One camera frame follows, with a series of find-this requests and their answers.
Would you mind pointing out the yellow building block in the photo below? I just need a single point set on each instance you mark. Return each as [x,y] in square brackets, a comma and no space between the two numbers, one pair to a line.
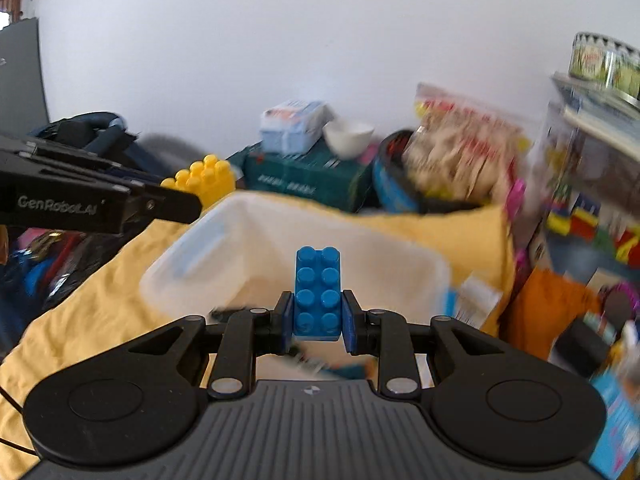
[210,177]

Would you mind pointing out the light blue box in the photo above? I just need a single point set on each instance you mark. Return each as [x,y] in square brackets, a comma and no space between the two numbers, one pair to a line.
[620,410]

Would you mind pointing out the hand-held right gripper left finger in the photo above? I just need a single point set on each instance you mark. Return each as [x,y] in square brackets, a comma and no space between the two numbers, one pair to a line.
[286,320]

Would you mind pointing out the printed carton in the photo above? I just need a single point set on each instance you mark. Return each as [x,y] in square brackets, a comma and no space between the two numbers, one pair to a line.
[475,300]

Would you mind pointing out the small black box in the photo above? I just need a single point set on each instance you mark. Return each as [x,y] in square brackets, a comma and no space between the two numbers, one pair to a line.
[580,345]

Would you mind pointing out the white bowl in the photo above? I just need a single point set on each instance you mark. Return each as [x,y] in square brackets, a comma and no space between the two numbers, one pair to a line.
[349,137]

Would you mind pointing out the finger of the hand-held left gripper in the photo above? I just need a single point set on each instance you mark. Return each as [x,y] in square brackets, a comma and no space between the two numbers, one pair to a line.
[100,167]
[167,205]

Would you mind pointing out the pile of colourful toys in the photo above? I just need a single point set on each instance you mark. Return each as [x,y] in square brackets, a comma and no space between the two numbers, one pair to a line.
[585,200]

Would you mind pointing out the dark green box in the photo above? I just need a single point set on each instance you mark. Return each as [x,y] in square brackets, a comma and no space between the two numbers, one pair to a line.
[300,180]

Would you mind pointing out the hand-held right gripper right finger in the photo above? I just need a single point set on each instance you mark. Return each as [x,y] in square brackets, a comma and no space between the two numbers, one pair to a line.
[350,321]

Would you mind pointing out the stack of books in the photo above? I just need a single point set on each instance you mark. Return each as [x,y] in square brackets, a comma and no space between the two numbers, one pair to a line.
[600,105]

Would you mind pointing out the dark blue suitcase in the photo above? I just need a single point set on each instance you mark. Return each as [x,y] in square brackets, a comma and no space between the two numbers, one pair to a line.
[85,127]

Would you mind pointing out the grey door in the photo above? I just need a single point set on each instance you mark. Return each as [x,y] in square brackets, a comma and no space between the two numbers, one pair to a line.
[22,80]

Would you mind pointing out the purple round toy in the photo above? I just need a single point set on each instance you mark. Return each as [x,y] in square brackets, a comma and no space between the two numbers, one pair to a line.
[622,302]

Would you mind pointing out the pale blue tissue pack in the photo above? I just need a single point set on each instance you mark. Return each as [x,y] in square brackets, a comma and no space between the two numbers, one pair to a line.
[295,127]

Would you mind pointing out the round printed tin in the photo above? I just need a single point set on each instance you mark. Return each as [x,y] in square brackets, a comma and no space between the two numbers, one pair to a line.
[605,65]

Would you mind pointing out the clear snack bag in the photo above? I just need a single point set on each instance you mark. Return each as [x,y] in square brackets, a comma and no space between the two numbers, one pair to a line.
[465,155]

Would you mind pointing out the orange box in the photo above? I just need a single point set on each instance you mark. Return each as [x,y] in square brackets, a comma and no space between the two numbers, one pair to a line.
[545,305]

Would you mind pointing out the white plastic container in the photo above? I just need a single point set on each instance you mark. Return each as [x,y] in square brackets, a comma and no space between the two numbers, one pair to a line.
[240,255]

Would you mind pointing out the blue building block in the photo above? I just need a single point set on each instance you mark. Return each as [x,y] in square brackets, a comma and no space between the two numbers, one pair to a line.
[316,290]

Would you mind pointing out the blue round tin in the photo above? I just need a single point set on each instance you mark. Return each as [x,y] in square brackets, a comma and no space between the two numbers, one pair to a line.
[392,185]

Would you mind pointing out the yellow blanket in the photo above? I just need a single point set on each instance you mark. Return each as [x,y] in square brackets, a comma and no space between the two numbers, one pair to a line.
[100,305]

